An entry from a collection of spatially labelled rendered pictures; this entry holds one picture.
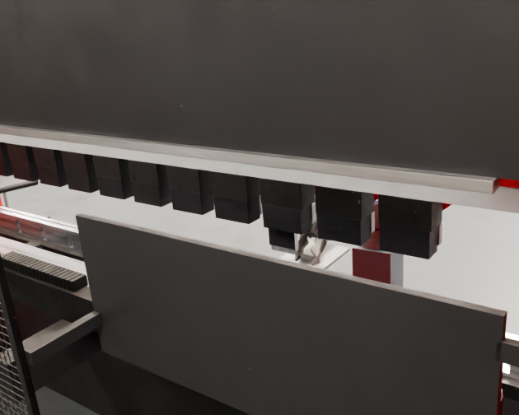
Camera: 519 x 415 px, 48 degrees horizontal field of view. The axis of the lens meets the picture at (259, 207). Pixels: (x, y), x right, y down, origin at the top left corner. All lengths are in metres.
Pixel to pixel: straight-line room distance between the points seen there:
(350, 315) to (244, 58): 0.71
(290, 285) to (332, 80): 0.49
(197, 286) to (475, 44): 0.81
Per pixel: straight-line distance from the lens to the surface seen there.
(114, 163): 2.28
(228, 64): 1.56
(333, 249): 2.10
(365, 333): 1.19
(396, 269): 2.72
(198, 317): 1.47
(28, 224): 2.95
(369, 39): 1.34
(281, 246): 1.89
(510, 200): 1.50
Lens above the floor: 1.87
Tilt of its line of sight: 20 degrees down
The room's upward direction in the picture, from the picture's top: 5 degrees counter-clockwise
